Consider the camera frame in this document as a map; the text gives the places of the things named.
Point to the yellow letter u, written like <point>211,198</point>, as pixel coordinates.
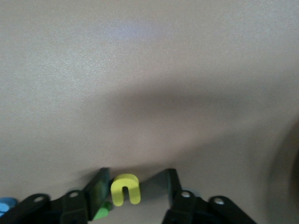
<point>121,184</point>

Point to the green letter l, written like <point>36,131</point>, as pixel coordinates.
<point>102,211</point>

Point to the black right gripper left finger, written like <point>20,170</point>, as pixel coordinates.
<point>98,191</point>

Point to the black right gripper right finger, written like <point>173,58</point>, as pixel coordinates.
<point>180,205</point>

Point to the blue letter g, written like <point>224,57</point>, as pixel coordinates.
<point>7,205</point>

